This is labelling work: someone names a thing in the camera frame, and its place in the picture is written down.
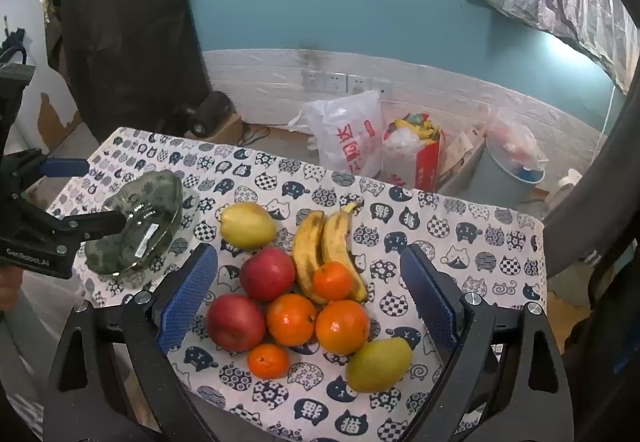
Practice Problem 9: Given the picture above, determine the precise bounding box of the green patterned glass bowl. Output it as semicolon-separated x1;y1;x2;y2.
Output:
84;171;185;278

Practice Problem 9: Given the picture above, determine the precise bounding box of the large orange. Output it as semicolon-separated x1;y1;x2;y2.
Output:
314;299;371;356
265;293;319;348

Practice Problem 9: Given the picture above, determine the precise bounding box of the clear bag with items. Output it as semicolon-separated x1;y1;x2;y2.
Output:
382;111;443;145

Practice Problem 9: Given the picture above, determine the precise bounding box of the dark cloth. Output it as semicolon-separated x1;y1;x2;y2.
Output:
47;0;211;143

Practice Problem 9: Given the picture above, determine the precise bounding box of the person's left hand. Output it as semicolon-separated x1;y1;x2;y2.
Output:
0;268;24;312

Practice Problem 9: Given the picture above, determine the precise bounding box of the printed cardboard piece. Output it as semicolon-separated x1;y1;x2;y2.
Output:
442;122;487;169

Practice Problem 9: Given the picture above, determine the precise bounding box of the dark grey chair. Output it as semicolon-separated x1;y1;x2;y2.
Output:
544;67;640;283

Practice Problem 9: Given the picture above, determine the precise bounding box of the red apple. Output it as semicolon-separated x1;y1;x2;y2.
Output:
239;246;297;303
206;293;267;353

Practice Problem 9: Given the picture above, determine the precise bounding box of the spotted yellow banana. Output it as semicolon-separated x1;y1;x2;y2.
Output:
321;201;369;303

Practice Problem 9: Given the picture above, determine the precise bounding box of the small mandarin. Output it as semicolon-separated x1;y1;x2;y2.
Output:
312;261;354;302
247;343;291;380

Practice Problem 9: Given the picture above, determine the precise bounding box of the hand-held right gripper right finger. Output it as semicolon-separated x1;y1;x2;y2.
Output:
400;243;576;442

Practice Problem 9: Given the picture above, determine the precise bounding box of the white cord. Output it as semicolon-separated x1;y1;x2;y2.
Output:
601;87;617;145

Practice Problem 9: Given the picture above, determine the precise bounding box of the yellow-green pear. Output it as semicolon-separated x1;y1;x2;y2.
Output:
219;201;277;250
346;336;413;394

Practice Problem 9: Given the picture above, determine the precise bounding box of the white plastic container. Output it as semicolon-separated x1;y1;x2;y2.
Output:
547;169;584;209

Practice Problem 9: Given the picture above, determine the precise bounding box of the black cylindrical device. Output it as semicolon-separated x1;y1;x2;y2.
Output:
184;91;236;139

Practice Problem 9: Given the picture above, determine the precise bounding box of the cat-print tablecloth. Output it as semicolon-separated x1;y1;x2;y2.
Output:
30;126;546;442

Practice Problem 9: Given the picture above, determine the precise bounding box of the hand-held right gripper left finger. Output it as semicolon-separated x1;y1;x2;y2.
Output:
44;243;221;442

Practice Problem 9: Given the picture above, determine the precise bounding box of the pink plastic bag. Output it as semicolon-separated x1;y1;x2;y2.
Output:
487;107;546;173

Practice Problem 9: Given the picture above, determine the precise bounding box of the grey-blue bin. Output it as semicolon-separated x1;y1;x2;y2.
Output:
472;139;546;203

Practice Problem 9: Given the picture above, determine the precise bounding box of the white red-printed plastic bag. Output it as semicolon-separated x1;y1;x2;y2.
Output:
286;90;386;179

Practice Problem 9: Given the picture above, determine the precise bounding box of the red and white carton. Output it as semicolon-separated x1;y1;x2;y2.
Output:
382;122;447;193

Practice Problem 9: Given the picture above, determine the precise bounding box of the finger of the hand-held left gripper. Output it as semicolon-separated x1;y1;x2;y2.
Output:
20;196;126;250
7;148;91;195

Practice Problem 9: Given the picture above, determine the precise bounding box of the bunch of two bananas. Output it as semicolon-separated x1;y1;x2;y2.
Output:
292;209;328;305

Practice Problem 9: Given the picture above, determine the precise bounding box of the black cable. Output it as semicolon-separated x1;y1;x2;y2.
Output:
237;122;271;148

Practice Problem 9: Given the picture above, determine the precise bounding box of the brown cardboard box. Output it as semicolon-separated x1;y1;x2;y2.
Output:
210;115;244;146

